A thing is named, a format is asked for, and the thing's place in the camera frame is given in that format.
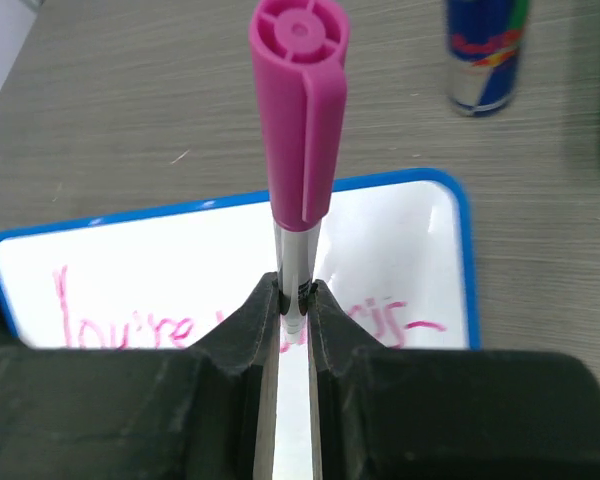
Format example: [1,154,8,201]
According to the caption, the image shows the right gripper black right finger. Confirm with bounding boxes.
[307,281,600,479]

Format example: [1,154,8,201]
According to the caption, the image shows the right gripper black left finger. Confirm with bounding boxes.
[0,274,279,479]

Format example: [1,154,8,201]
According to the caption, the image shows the blue framed whiteboard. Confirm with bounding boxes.
[0,167,482,480]

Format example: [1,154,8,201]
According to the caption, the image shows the magenta capped marker pen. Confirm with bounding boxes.
[249,1,350,342]

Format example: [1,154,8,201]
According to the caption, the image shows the blue silver energy drink can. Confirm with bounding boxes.
[445,0,530,117]

